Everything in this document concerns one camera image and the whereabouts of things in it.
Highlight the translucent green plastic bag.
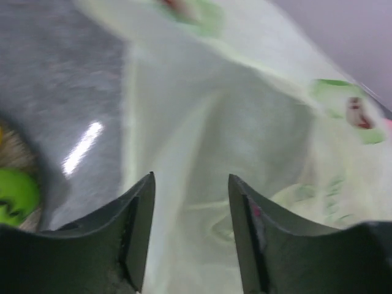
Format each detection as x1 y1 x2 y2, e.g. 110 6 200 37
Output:
76 1 391 293

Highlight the speckled glass plate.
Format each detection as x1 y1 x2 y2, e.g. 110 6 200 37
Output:
1 118 43 232

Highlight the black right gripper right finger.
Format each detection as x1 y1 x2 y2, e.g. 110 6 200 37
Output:
228 175 391 293

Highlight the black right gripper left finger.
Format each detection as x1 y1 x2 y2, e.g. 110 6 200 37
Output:
1 173 156 293

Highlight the green fake apple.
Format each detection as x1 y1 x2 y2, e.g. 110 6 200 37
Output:
1 168 40 227

